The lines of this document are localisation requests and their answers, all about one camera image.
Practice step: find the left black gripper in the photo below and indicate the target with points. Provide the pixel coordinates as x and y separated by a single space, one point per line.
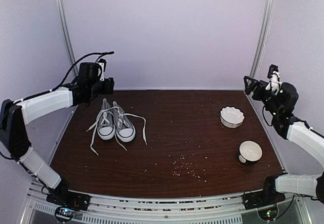
110 85

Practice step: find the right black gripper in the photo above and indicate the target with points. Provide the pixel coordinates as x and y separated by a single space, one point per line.
260 85

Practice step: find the grey sneaker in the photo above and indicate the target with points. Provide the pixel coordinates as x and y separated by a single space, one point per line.
125 130
103 126

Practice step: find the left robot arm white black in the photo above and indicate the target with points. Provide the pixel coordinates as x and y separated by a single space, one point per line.
15 115

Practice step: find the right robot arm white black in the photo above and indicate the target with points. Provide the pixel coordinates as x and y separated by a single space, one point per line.
297 131

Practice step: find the white fluted ceramic bowl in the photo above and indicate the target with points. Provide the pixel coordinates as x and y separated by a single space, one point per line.
231 117

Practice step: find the black and white bowl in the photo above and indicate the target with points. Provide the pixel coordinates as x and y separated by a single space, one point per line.
249 153

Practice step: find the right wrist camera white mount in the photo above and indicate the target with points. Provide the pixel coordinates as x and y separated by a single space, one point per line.
274 79

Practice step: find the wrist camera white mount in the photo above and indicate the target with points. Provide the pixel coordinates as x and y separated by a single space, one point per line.
274 79
102 67

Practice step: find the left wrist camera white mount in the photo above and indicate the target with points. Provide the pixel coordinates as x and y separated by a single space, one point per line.
102 67

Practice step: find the right aluminium frame post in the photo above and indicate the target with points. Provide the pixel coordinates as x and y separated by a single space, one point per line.
264 30

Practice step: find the aluminium frame post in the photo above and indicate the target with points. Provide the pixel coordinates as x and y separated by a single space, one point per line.
264 30
67 41

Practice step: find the left aluminium frame post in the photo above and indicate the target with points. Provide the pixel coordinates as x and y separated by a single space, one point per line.
67 41

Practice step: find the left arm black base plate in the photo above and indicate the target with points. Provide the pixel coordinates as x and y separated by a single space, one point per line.
74 200

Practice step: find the front aluminium rail frame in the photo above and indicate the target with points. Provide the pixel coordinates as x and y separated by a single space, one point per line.
211 209

